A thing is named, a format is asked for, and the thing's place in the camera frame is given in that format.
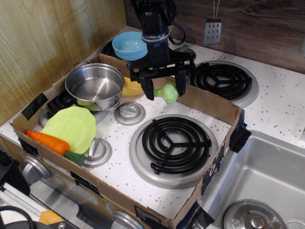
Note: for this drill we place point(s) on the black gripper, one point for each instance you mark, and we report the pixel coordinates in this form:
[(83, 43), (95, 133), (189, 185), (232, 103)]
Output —
[(161, 61)]

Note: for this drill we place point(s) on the green toy broccoli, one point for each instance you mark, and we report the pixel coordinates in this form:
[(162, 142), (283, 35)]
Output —
[(168, 93)]

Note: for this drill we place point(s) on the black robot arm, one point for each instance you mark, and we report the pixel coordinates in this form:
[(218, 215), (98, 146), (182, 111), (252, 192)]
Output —
[(156, 17)]

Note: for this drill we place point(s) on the yellow toy corn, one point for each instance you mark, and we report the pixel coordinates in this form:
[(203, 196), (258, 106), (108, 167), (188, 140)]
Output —
[(131, 88)]

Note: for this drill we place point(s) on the grey centre stove knob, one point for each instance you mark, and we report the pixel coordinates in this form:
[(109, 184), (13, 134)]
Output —
[(130, 113)]

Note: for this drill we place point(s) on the light blue bowl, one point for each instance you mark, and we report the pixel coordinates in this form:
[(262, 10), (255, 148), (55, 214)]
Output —
[(129, 46)]

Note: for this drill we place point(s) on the back left black burner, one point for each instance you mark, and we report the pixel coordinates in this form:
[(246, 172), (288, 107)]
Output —
[(108, 49)]

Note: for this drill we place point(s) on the black burner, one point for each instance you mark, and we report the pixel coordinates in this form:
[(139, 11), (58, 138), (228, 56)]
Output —
[(226, 80), (108, 49), (176, 145), (60, 102)]

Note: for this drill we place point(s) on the back right black burner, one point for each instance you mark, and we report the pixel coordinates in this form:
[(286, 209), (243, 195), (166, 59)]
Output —
[(226, 80)]

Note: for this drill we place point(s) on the front right black burner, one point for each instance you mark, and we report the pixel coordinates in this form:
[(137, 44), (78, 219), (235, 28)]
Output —
[(176, 145)]

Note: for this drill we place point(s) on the stainless steel pot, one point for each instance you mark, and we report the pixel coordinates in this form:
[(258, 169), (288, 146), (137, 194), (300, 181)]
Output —
[(95, 86)]

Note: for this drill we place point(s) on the hanging metal spatula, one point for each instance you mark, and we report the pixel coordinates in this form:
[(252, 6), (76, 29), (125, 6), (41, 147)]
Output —
[(213, 26)]

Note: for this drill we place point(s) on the grey front stove knob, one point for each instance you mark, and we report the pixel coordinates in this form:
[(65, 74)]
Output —
[(98, 153)]

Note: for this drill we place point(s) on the light green plastic plate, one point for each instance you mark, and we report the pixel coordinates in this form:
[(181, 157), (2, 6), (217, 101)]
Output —
[(75, 125)]

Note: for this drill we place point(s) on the front left black burner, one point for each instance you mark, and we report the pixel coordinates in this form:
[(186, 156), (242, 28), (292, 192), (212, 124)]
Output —
[(60, 102)]

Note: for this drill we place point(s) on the orange toy carrot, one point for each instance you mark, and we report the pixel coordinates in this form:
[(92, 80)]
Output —
[(57, 145)]

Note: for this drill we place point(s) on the stainless steel sink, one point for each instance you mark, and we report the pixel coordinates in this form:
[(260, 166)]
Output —
[(265, 169)]

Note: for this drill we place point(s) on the grey oven knob bottom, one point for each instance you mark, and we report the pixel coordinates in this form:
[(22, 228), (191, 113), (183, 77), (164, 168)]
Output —
[(123, 221)]

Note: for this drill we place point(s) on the grey oven knob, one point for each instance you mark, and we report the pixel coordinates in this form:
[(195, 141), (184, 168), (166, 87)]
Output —
[(35, 171), (123, 221)]

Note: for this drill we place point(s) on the metal pot lid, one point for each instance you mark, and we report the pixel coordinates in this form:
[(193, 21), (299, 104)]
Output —
[(252, 214)]

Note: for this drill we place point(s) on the grey oven knob left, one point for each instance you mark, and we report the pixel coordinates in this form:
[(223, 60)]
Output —
[(35, 171)]

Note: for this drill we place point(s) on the orange sponge piece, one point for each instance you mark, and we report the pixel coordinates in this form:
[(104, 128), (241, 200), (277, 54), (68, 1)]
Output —
[(49, 217)]

